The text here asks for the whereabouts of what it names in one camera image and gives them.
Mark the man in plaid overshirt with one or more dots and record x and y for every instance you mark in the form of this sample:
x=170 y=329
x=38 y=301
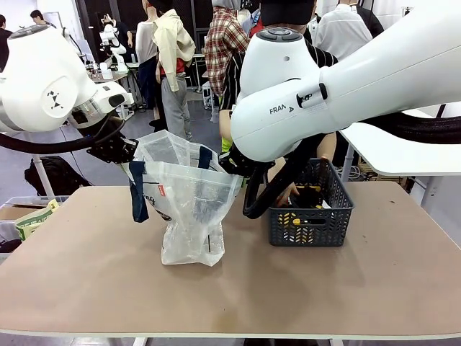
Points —
x=39 y=18

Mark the grey background work table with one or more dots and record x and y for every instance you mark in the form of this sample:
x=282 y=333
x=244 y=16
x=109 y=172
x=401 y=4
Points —
x=126 y=70

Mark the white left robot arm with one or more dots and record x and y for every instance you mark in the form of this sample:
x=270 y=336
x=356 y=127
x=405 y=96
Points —
x=39 y=79

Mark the person in striped black shirt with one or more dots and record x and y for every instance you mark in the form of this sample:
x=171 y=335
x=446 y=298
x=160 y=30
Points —
x=234 y=72

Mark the person in dark top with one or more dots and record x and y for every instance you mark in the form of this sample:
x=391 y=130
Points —
x=122 y=30

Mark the yellow black packaged item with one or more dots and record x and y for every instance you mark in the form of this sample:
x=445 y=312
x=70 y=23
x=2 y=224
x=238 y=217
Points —
x=308 y=188

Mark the mannequin red shirt blue jacket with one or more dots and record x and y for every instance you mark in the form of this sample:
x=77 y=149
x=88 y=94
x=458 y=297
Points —
x=256 y=23

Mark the black backpack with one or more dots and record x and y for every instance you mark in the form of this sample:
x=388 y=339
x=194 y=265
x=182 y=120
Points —
x=57 y=176

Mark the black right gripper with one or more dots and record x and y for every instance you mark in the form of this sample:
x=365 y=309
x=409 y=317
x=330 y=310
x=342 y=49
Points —
x=252 y=166

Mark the dark grey plastic basket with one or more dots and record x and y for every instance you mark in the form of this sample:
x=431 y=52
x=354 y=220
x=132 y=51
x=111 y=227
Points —
x=309 y=225

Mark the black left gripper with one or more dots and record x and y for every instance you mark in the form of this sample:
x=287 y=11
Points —
x=108 y=151

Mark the cardboard box green print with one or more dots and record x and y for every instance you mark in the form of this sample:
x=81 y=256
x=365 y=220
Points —
x=34 y=220

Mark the white side table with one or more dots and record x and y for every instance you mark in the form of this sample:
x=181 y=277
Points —
x=41 y=173
x=396 y=158

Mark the large clear plastic bin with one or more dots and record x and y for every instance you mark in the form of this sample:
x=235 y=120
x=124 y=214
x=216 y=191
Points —
x=11 y=216

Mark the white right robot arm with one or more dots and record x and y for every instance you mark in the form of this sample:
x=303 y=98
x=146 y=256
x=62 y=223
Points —
x=324 y=90

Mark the person's right hand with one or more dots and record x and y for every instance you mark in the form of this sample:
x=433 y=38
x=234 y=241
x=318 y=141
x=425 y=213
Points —
x=288 y=196

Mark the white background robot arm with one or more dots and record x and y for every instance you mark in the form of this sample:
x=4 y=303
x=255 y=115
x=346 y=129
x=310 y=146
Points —
x=115 y=47

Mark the person's left forearm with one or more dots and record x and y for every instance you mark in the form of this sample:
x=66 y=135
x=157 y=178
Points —
x=328 y=146

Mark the person in black clothes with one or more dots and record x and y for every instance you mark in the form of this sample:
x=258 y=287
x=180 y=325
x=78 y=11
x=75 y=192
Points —
x=4 y=39

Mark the mannequin cream shirt grey pants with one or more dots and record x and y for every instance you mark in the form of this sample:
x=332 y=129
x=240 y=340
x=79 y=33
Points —
x=173 y=72

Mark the mannequin plaid shirt green pants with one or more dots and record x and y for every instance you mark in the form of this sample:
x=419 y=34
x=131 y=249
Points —
x=223 y=54

